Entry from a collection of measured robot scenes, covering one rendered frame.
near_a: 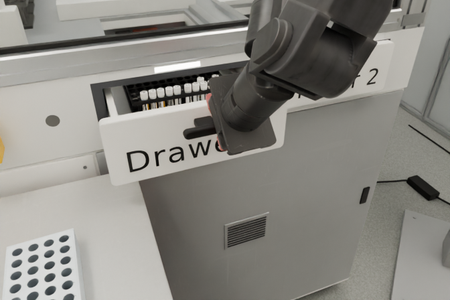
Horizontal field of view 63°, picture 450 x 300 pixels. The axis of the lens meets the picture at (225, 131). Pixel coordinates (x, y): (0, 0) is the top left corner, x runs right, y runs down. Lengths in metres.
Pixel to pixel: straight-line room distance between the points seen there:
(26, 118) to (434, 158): 1.99
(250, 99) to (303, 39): 0.10
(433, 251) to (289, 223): 0.78
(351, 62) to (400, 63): 0.60
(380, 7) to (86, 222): 0.50
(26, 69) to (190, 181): 0.38
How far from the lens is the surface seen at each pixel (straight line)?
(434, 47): 2.47
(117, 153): 0.55
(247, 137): 0.46
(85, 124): 0.67
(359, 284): 1.53
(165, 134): 0.55
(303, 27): 0.31
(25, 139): 0.69
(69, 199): 0.68
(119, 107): 0.75
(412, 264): 1.61
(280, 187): 0.92
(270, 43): 0.31
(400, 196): 1.93
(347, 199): 1.10
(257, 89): 0.37
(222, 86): 0.48
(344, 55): 0.33
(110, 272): 0.56
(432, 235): 1.74
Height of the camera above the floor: 1.19
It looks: 33 degrees down
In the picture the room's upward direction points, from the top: straight up
